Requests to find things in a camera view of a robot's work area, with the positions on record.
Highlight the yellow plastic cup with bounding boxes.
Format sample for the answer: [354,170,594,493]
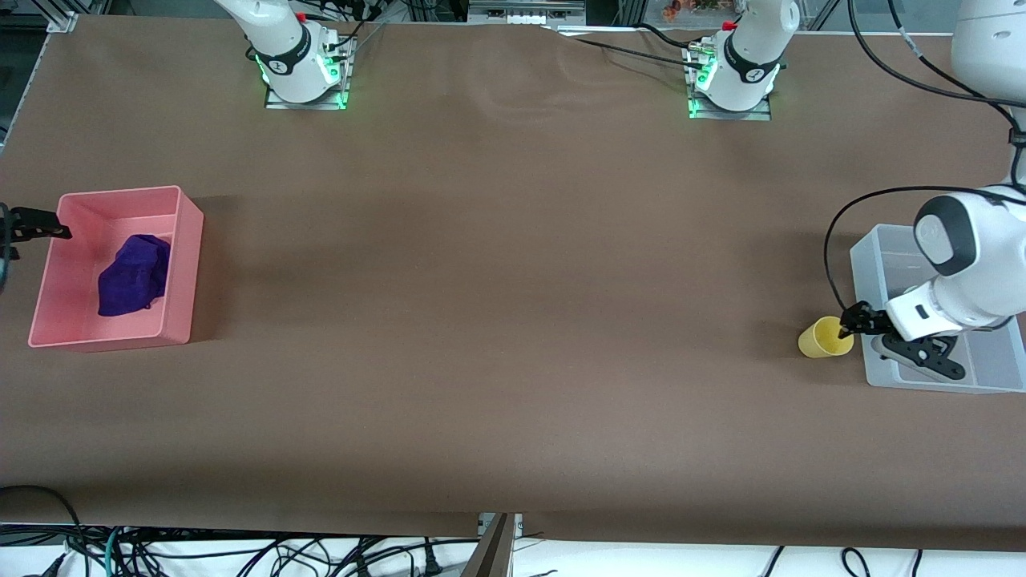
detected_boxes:
[798,316,855,359]

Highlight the purple cloth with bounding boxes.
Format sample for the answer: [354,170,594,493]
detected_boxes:
[97,234,172,318]

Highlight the clear plastic bin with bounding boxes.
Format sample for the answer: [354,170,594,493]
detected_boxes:
[850,224,1026,395]

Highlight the pink plastic bin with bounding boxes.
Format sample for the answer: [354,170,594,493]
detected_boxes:
[28,185,204,353]

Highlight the brown table cover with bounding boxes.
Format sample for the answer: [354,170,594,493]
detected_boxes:
[0,14,1026,554]

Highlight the grey power strip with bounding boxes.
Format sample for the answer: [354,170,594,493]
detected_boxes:
[468,0,587,26]

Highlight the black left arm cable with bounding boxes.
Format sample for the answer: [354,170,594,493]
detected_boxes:
[825,0,1026,321]

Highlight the thick black floor cable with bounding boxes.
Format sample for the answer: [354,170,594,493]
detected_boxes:
[0,484,85,562]

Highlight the teal floor cable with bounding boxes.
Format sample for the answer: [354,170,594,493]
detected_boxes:
[101,525,124,577]

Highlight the black cable across table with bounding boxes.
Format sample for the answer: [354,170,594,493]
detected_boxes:
[553,22,710,69]

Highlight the tangled black floor cables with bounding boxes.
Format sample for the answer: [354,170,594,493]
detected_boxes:
[120,533,454,577]

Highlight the dark metal post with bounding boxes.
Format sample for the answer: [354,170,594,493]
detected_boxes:
[463,513,515,577]

